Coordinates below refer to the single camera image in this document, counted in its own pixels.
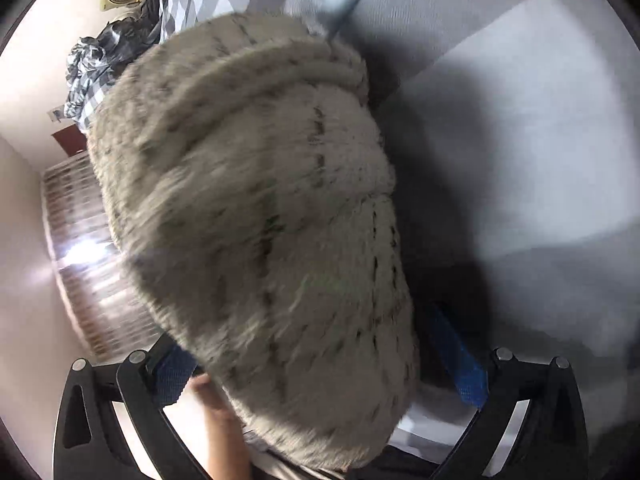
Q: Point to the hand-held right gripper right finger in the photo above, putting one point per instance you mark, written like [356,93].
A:
[462,360]

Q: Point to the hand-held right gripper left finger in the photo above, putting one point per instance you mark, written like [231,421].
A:
[172,377]

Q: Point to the cream plaid jacket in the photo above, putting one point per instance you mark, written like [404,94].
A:
[250,220]

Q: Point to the person's left hand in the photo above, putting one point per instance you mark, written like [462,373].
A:
[222,430]

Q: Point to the blue grey checked blanket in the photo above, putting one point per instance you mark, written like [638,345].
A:
[510,110]

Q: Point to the brown door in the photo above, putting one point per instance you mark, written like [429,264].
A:
[70,141]

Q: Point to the crumpled plaid cloth pile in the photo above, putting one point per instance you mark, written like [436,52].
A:
[87,62]

